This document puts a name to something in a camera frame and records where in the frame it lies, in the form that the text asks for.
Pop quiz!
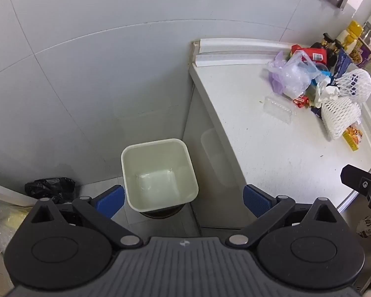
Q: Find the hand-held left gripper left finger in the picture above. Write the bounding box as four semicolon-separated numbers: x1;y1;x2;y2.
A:
25;185;143;248

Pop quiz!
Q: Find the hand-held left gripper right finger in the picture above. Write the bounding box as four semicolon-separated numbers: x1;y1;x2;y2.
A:
225;184;345;248

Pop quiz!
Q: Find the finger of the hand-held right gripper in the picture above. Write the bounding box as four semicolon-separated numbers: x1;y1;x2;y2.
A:
341;165;371;214

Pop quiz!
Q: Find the cream plastic waste bin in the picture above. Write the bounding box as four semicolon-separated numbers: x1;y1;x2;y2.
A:
121;139;199;220

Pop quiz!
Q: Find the clear plastic clamshell container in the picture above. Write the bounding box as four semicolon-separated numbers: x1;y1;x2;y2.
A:
264;97;296;125

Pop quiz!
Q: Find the yellow curry box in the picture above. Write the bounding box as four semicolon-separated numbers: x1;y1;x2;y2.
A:
342;124;364;151

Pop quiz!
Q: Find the black plastic bag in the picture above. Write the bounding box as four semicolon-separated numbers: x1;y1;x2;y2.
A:
25;178;76;205

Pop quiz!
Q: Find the white foam fruit net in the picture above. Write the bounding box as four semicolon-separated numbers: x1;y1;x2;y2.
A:
333;69;371;104
321;97;362;142

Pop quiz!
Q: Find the stainless steel sink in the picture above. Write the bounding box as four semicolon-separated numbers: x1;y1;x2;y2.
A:
337;167;371;296

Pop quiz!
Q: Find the white counter cabinet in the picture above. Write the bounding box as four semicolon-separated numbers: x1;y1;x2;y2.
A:
182;77;246;230

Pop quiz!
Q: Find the crumpled white tissue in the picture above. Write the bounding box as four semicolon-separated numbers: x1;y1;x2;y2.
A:
314;80;341;108

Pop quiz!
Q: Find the red snack wrapper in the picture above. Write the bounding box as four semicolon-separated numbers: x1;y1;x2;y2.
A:
293;95;310;109

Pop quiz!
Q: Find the clear bag with yellowish contents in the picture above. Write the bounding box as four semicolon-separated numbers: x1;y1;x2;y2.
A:
0;196;29;254

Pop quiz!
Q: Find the dark blue packet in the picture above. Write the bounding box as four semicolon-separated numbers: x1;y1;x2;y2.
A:
331;49;351;81

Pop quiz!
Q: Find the clear plastic bag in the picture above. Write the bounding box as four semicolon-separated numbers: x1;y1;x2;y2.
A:
281;51;321;100

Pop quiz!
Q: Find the purple instant noodle cup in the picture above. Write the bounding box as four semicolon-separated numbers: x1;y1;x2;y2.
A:
351;45;371;68

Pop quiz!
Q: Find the red box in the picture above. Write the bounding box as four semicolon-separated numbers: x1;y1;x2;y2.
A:
291;45;328;66

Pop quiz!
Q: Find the white bottle with yellow cap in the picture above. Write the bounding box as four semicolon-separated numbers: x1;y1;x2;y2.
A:
340;21;364;53

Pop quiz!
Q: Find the white backsplash trim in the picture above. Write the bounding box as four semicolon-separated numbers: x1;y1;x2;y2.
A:
195;38;293;68

